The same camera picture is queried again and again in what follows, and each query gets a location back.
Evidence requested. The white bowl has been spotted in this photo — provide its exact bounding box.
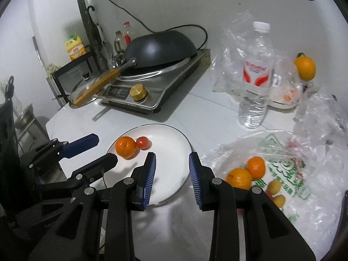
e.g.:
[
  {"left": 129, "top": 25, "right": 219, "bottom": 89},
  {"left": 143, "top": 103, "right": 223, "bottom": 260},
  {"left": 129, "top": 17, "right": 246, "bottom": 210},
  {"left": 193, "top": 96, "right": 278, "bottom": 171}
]
[{"left": 268, "top": 85, "right": 301, "bottom": 110}]

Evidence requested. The steel induction cooker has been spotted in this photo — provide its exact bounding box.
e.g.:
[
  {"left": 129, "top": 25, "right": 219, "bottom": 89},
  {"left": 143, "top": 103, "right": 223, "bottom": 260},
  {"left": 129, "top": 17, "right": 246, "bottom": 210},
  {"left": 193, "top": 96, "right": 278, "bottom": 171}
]
[{"left": 98, "top": 48, "right": 211, "bottom": 114}]

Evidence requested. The black metal rack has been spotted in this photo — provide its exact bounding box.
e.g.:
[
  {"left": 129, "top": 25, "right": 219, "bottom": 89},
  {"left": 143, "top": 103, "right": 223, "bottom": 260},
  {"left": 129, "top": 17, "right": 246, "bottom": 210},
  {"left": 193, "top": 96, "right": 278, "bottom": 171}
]
[{"left": 53, "top": 45, "right": 100, "bottom": 105}]

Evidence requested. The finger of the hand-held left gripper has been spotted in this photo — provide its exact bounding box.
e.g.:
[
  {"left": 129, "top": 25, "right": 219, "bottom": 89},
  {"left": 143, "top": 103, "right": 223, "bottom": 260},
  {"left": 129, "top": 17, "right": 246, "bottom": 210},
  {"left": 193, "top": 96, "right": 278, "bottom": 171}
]
[
  {"left": 28, "top": 133, "right": 100, "bottom": 169},
  {"left": 37, "top": 153, "right": 119, "bottom": 197}
]

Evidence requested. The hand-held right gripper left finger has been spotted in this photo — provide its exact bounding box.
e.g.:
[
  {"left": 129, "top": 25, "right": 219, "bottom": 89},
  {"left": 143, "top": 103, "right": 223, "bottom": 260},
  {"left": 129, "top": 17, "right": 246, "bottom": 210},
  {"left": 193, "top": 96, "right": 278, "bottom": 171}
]
[{"left": 29, "top": 152, "right": 157, "bottom": 261}]

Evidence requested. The white rag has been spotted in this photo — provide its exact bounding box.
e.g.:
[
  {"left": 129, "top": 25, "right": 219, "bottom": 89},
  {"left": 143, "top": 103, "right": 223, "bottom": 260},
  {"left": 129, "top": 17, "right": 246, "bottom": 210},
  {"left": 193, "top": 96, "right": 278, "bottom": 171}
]
[{"left": 46, "top": 63, "right": 59, "bottom": 77}]

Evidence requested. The orange with green leaf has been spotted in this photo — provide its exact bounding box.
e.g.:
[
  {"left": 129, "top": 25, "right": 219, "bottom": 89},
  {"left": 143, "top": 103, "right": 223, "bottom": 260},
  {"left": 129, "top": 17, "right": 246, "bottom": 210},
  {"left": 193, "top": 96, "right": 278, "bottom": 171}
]
[{"left": 295, "top": 53, "right": 316, "bottom": 82}]

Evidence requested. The red capped bottle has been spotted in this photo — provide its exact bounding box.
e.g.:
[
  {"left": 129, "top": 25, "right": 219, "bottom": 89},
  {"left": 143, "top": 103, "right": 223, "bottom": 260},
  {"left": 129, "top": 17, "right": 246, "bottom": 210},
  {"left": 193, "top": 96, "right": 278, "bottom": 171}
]
[{"left": 121, "top": 21, "right": 137, "bottom": 47}]

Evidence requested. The clear plastic water bottle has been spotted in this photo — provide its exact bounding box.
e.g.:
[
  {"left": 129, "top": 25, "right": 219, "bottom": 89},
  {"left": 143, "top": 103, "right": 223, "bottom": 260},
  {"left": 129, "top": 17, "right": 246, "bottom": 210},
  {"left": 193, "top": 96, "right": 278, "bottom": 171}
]
[{"left": 238, "top": 21, "right": 275, "bottom": 129}]

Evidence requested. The yellow oil jug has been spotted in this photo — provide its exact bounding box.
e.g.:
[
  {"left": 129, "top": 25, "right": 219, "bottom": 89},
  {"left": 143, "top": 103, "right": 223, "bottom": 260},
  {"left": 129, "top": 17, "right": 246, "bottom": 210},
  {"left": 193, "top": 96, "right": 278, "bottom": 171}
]
[{"left": 64, "top": 32, "right": 87, "bottom": 62}]

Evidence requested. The small yellow fruit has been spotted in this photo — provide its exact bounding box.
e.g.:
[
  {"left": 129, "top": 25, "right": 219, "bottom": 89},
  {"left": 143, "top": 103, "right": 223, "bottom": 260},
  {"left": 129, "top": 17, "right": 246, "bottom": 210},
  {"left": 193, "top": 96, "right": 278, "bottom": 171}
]
[
  {"left": 266, "top": 179, "right": 282, "bottom": 194},
  {"left": 272, "top": 194, "right": 287, "bottom": 209}
]

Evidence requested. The dark metal pipe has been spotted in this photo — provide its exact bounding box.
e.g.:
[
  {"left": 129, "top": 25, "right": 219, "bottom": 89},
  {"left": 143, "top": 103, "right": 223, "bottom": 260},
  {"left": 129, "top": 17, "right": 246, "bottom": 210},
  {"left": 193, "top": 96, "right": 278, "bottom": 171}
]
[{"left": 73, "top": 0, "right": 94, "bottom": 55}]

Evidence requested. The white plate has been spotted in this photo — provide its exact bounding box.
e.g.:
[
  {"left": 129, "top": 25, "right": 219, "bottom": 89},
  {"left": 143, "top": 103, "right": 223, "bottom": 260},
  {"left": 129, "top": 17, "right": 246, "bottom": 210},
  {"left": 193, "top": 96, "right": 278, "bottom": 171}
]
[{"left": 103, "top": 124, "right": 195, "bottom": 206}]

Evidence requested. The green printed plastic bag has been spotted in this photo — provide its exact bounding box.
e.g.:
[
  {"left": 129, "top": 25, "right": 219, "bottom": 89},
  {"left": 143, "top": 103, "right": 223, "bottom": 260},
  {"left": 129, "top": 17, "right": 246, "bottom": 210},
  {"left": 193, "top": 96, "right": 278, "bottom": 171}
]
[{"left": 209, "top": 130, "right": 346, "bottom": 259}]

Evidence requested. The steel basin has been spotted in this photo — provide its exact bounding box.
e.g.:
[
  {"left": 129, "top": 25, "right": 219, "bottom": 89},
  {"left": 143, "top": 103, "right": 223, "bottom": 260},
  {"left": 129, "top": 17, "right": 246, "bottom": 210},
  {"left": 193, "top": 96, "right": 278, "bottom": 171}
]
[{"left": 14, "top": 103, "right": 35, "bottom": 130}]

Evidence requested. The brass cooker knob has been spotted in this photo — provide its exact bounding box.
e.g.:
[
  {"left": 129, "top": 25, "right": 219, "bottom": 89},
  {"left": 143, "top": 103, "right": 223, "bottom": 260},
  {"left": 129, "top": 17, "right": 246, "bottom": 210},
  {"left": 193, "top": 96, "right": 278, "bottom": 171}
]
[{"left": 129, "top": 84, "right": 147, "bottom": 102}]

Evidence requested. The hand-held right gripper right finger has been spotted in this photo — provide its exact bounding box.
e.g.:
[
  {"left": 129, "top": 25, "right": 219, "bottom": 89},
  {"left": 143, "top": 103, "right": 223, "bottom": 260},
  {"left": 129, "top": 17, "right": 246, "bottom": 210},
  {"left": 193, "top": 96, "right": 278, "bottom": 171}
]
[{"left": 189, "top": 152, "right": 317, "bottom": 261}]

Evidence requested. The crumpled clear plastic bag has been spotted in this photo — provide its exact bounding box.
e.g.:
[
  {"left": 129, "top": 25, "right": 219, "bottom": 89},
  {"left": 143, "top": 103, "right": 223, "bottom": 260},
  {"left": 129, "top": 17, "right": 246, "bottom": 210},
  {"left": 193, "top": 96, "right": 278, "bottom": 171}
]
[{"left": 293, "top": 85, "right": 348, "bottom": 170}]

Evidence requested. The glass pot lid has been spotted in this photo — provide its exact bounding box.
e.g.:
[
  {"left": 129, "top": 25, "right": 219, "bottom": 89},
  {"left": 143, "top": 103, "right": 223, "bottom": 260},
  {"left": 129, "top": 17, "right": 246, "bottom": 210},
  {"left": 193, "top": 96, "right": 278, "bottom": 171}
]
[{"left": 69, "top": 69, "right": 120, "bottom": 109}]

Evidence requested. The black umbrella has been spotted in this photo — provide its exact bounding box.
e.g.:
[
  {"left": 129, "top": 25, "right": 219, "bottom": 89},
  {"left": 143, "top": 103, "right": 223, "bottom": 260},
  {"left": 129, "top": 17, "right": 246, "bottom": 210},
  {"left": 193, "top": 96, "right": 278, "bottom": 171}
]
[{"left": 85, "top": 5, "right": 105, "bottom": 69}]

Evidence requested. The black wok with wooden handle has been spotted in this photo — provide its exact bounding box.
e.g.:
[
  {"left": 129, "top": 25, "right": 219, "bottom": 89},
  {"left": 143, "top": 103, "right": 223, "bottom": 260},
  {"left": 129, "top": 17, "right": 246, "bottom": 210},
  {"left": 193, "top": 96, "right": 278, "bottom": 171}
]
[{"left": 73, "top": 30, "right": 199, "bottom": 107}]

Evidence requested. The olive oil bottle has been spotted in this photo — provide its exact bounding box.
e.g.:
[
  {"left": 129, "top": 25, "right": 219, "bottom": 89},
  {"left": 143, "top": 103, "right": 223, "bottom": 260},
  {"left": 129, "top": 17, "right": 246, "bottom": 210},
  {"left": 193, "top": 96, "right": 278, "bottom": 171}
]
[{"left": 113, "top": 30, "right": 124, "bottom": 58}]

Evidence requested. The large orange mandarin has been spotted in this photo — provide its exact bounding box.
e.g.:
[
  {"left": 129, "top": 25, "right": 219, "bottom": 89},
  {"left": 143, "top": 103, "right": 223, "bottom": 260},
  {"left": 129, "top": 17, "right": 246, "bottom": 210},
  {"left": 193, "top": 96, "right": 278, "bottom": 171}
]
[{"left": 225, "top": 168, "right": 253, "bottom": 191}]

